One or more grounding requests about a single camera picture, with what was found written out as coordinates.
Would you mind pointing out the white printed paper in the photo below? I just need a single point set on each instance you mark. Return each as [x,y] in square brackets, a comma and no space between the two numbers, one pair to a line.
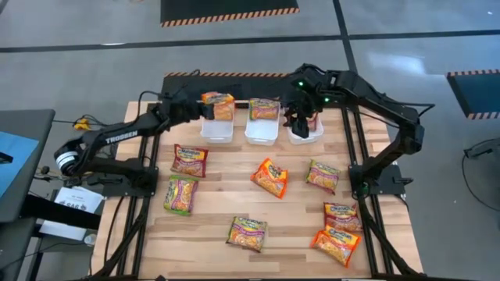
[91,195]

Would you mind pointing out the white plastic bin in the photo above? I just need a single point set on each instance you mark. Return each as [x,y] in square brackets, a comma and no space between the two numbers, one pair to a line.
[261,134]
[216,134]
[312,137]

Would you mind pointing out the dark grey desk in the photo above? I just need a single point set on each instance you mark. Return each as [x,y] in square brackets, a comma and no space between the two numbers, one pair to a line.
[43,125]

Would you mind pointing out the dark teal mat striped border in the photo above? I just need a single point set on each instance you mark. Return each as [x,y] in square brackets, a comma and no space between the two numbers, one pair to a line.
[480,93]

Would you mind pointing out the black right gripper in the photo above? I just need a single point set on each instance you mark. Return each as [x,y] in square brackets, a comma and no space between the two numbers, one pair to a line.
[308,93]

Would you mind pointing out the black desk crossbar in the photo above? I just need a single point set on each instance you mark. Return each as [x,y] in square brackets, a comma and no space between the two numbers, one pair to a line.
[58,212]

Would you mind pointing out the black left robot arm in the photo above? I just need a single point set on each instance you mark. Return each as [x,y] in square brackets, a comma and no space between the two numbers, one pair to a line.
[121,136]

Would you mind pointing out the pink green Maruchan ramen packet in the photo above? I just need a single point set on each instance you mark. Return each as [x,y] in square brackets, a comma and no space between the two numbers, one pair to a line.
[322,176]
[265,110]
[180,195]
[247,234]

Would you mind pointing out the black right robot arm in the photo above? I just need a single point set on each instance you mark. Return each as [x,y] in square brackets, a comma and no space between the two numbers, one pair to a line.
[386,109]

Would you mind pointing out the orange Maruchan ramen packet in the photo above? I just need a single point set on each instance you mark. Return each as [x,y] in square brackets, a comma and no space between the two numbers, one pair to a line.
[336,245]
[224,111]
[269,179]

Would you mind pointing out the black mat orange striped edge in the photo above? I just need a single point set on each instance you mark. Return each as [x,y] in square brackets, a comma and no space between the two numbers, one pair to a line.
[230,9]
[254,87]

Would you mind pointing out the small clear plastic cup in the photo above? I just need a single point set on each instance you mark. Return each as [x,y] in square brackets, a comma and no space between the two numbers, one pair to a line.
[90,239]

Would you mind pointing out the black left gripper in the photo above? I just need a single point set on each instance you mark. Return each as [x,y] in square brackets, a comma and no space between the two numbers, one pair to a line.
[181,108]

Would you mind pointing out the blue sheet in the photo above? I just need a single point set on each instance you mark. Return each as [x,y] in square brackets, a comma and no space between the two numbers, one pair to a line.
[19,168]

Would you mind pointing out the red Maruchan ramen packet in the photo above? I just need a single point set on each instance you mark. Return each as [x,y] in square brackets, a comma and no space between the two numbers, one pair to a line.
[189,161]
[341,216]
[312,122]

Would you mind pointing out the black aluminium table frame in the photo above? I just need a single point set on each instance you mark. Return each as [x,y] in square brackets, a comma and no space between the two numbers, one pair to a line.
[375,250]

